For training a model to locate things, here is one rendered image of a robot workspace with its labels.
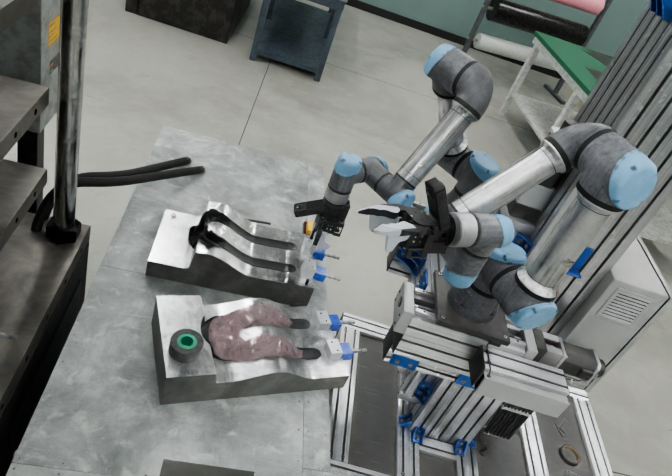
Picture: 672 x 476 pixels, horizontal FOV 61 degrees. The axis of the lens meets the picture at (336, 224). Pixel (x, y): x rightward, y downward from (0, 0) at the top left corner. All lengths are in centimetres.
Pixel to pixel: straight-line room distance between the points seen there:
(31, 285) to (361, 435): 131
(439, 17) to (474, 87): 657
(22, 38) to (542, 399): 171
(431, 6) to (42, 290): 706
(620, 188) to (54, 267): 149
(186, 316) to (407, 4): 698
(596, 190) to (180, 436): 111
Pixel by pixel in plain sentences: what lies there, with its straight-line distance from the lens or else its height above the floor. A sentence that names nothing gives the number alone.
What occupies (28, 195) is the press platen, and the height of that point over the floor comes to 104.
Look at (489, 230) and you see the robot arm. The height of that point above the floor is 146.
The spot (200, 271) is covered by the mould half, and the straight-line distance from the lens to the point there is 175.
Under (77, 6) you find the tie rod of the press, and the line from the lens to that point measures 153.
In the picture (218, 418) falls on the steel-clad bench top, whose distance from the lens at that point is 152.
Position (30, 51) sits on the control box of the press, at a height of 131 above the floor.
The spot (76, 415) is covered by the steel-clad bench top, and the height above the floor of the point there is 80.
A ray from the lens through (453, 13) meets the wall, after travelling 827.
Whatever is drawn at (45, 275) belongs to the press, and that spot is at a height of 78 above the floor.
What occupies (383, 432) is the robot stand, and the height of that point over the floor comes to 21.
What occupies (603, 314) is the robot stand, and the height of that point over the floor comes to 110.
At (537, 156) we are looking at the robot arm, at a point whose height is 157.
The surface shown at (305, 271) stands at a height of 91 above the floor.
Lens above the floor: 206
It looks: 35 degrees down
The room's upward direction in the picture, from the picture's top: 22 degrees clockwise
